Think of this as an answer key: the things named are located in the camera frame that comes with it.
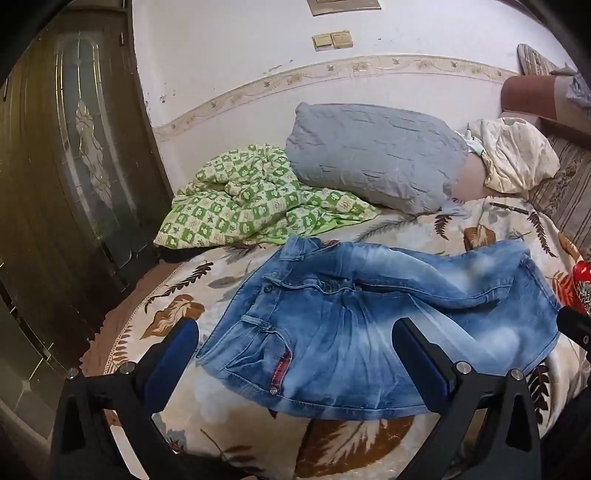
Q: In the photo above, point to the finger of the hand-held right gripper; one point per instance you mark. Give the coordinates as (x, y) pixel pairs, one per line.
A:
(577, 325)

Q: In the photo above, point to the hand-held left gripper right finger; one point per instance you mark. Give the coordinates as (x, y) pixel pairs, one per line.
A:
(406, 337)

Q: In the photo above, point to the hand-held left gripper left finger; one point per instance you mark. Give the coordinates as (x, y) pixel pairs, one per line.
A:
(183, 333)

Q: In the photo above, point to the blue denim pants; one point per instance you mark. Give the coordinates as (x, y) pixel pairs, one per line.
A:
(341, 323)

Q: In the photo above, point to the red patterned object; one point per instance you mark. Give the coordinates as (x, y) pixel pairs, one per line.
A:
(582, 286)

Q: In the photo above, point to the leaf printed blanket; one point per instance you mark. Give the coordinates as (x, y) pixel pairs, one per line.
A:
(221, 415)

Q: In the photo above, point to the dark pen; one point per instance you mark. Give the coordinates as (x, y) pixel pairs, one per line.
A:
(509, 207)

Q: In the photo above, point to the striped patterned sofa cushion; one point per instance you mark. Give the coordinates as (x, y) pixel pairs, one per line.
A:
(565, 184)

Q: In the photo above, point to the green checkered blanket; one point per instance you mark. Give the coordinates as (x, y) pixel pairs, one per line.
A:
(240, 203)

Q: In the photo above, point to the cream crumpled cloth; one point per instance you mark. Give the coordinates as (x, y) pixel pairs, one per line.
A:
(517, 152)

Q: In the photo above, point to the grey pillow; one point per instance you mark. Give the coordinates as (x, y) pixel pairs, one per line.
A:
(374, 154)

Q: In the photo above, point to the dark wooden glass door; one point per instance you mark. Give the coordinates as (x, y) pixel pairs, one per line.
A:
(69, 184)

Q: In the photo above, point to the grey crumpled cloth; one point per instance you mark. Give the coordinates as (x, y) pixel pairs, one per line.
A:
(577, 87)

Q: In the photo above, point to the framed wall panel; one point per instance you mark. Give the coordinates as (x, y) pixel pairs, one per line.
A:
(344, 5)

